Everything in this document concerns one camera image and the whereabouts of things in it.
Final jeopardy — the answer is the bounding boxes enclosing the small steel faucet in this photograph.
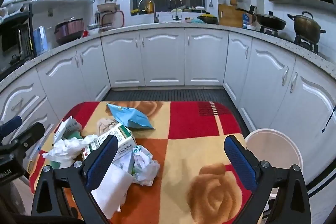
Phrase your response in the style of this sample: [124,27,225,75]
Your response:
[169,0,182,21]

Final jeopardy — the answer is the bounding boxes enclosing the red yellow rose printed blanket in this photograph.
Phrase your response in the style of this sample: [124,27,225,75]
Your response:
[28,101,263,224]

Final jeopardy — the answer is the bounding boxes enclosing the blue snack bag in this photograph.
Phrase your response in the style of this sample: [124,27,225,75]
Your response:
[106,103,156,130]

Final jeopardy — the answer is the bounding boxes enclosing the white carton red blue logo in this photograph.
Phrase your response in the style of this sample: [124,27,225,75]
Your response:
[81,135,105,161]

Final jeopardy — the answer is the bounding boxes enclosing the black gas stove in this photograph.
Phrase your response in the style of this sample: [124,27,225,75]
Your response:
[260,26,319,54]

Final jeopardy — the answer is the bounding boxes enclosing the black wok with lid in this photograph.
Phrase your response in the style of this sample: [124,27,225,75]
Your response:
[236,7,287,30]

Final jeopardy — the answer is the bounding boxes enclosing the beige plastic bin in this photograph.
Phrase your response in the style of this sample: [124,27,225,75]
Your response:
[244,129,304,198]

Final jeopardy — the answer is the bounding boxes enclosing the printed wrapper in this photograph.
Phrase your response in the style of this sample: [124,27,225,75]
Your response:
[131,145,160,186]

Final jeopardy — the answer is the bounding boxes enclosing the white small box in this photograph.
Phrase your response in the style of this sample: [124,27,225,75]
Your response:
[91,164,134,219]

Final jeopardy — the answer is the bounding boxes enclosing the white lower kitchen cabinets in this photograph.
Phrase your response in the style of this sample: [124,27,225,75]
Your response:
[0,27,336,188]

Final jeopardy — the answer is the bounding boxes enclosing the blue lanyard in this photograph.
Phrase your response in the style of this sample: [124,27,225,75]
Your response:
[322,106,336,134]

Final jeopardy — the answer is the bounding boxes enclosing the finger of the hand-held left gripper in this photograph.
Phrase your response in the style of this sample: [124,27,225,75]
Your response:
[0,122,46,153]
[0,116,23,138]

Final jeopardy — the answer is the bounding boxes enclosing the white green tube packet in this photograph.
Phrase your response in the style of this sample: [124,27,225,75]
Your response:
[54,116,83,144]

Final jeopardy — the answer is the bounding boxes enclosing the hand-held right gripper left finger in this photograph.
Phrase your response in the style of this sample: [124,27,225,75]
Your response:
[31,134,119,224]

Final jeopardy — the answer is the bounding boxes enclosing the green white milk carton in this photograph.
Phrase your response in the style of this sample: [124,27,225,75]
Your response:
[102,123,137,161]

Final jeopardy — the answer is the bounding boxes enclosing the red wire rack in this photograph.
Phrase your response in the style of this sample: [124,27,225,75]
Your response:
[94,10,125,30]

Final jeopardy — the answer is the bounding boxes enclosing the black toaster oven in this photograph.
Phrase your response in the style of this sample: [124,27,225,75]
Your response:
[0,4,37,75]

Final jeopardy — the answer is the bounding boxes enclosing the copper coloured rice cooker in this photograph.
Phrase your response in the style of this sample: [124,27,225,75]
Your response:
[54,17,85,45]

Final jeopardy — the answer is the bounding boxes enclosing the tall steel faucet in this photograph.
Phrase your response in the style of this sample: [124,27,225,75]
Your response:
[138,0,160,24]

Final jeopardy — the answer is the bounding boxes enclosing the blue box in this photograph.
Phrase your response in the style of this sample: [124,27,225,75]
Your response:
[33,26,49,55]

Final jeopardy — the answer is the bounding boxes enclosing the wooden cutting board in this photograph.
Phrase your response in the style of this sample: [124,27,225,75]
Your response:
[218,4,244,28]

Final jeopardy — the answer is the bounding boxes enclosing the white tissue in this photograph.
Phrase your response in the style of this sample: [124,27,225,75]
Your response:
[43,135,99,161]

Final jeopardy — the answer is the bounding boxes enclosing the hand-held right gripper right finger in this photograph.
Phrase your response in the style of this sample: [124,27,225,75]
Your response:
[224,135,315,224]

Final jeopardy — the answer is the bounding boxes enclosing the black pot yellow lid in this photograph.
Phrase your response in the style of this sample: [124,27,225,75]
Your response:
[197,13,219,24]

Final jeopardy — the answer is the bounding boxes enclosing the brass cooking pot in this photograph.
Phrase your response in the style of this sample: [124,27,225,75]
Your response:
[287,11,327,43]

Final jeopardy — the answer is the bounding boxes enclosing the beige clay pot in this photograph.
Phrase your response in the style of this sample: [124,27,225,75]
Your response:
[97,3,118,13]

